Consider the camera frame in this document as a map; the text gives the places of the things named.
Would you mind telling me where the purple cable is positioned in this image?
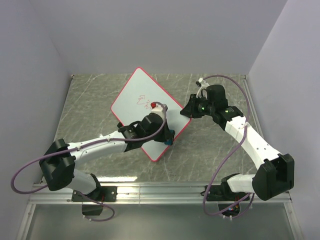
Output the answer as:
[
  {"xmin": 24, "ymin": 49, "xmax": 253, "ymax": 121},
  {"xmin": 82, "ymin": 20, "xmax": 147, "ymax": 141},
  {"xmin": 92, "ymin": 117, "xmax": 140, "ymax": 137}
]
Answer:
[
  {"xmin": 199, "ymin": 74, "xmax": 256, "ymax": 219},
  {"xmin": 10, "ymin": 101, "xmax": 169, "ymax": 223}
]

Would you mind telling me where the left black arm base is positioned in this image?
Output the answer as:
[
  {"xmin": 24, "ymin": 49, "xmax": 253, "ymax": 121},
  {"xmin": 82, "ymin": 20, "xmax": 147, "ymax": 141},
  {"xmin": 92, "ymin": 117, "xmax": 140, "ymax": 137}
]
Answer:
[{"xmin": 71, "ymin": 186, "xmax": 118, "ymax": 220}]

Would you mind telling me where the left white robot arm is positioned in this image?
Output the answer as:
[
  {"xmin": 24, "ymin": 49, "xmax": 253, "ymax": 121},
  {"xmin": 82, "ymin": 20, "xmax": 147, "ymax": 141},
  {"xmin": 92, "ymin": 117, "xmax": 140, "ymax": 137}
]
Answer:
[{"xmin": 39, "ymin": 102, "xmax": 175, "ymax": 201}]

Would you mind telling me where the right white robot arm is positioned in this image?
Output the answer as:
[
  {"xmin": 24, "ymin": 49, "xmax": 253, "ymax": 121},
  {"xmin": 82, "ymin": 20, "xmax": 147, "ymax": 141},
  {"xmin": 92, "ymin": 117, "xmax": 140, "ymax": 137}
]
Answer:
[{"xmin": 180, "ymin": 80, "xmax": 295, "ymax": 201}]

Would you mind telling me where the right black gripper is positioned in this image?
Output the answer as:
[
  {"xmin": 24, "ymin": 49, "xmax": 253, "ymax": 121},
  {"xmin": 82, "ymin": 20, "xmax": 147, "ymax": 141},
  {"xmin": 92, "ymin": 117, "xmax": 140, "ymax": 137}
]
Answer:
[{"xmin": 180, "ymin": 94, "xmax": 215, "ymax": 119}]

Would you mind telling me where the aluminium mounting rail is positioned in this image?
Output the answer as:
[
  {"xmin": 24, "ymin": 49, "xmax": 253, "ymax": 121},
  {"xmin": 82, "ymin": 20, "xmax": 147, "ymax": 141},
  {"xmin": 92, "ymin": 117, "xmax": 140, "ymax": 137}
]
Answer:
[{"xmin": 28, "ymin": 181, "xmax": 293, "ymax": 205}]

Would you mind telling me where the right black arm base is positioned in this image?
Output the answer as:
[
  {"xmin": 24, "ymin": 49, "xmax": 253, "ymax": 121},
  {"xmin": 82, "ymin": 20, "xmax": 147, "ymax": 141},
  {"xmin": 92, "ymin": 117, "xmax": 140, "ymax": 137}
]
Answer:
[{"xmin": 206, "ymin": 183, "xmax": 247, "ymax": 218}]

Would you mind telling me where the blue whiteboard eraser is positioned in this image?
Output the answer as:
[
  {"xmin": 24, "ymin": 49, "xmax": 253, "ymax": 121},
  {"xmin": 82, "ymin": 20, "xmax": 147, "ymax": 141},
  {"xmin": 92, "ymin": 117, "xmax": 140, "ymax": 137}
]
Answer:
[{"xmin": 164, "ymin": 139, "xmax": 173, "ymax": 146}]

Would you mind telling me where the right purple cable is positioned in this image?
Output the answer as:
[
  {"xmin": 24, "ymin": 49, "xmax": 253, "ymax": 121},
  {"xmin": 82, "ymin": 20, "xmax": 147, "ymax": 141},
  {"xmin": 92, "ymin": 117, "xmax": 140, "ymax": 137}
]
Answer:
[{"xmin": 199, "ymin": 74, "xmax": 256, "ymax": 219}]

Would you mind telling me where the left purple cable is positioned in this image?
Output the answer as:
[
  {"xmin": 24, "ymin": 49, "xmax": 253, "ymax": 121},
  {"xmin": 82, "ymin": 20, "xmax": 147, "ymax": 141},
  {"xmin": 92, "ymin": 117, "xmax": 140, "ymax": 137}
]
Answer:
[{"xmin": 10, "ymin": 101, "xmax": 169, "ymax": 223}]

